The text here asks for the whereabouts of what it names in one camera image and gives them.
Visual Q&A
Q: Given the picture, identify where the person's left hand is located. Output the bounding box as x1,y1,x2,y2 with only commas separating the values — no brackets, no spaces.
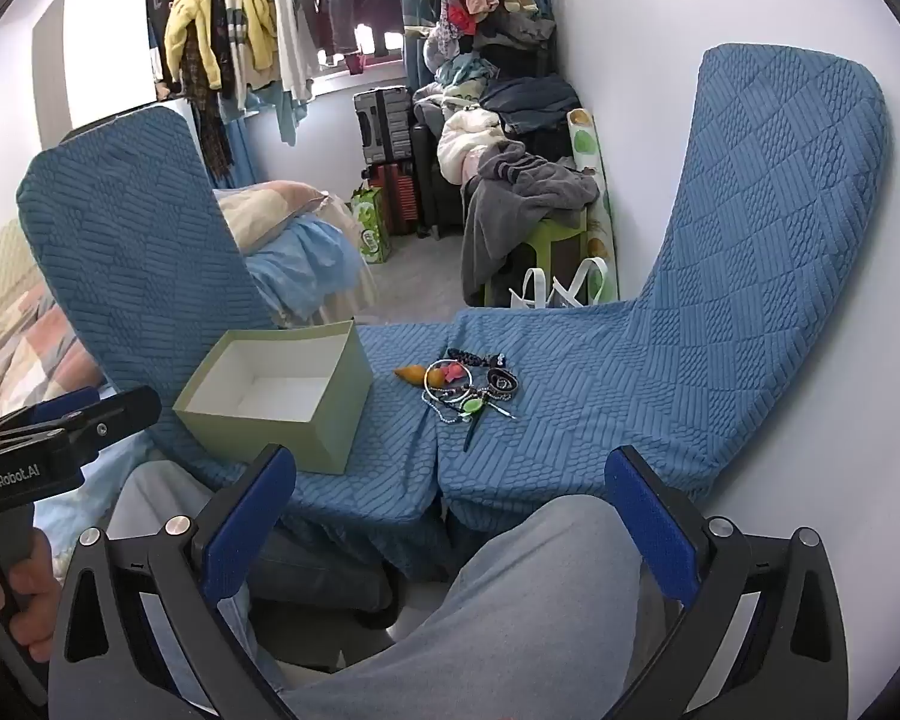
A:
0,526,63,665

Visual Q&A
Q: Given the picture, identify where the yellow hanging jacket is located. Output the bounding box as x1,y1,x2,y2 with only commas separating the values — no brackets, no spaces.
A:
164,0,222,91

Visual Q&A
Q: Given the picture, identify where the fruit print rolled mat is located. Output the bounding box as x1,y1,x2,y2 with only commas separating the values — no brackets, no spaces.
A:
566,107,619,304

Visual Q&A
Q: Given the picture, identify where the black woven bangle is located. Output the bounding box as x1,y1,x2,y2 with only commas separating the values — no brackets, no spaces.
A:
486,367,520,400

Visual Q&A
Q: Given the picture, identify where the black white cord necklace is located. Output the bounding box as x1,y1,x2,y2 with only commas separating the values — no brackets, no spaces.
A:
421,385,514,426

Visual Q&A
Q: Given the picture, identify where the blue textured sofa cover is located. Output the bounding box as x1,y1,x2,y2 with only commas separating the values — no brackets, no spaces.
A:
17,44,891,580

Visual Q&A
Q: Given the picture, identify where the black bead bracelet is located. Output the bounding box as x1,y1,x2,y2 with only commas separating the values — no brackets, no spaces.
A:
442,346,506,369

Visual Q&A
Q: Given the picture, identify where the red suitcase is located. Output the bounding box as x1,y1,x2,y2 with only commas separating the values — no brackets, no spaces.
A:
368,161,419,236

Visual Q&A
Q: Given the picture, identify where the red bead silver hoop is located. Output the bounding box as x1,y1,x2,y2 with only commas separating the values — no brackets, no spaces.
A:
422,358,473,405

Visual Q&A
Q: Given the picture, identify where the green shopping bag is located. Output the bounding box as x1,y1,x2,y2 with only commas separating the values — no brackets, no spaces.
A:
351,185,390,263

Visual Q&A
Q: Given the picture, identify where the light blue bed quilt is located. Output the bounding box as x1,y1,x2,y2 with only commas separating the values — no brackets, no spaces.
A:
244,213,364,325

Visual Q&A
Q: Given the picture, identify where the person's grey trouser leg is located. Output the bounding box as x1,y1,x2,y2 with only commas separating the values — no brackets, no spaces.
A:
109,460,642,718

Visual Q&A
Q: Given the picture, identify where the white tote bag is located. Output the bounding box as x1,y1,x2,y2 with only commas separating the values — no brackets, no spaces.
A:
510,257,610,309

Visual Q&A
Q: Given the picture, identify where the black suitcase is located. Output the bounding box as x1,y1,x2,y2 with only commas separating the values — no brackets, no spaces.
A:
352,85,413,166

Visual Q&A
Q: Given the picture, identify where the cream fluffy garment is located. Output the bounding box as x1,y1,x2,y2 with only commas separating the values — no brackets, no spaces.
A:
437,107,505,185

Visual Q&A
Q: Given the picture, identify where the white wardrobe cabinet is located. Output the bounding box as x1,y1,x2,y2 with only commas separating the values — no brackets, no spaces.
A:
32,0,155,148

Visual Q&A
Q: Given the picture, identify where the grey fleece blanket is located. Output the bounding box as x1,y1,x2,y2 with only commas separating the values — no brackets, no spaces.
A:
461,140,600,305

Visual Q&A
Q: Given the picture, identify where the orange gourd ornament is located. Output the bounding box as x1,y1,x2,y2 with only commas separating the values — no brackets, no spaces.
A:
393,364,445,388

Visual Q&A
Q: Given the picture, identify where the pink hat hair clip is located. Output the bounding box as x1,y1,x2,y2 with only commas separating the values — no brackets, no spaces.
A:
440,361,468,383

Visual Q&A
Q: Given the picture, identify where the green plastic stool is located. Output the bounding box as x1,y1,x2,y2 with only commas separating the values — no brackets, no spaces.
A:
482,211,587,307

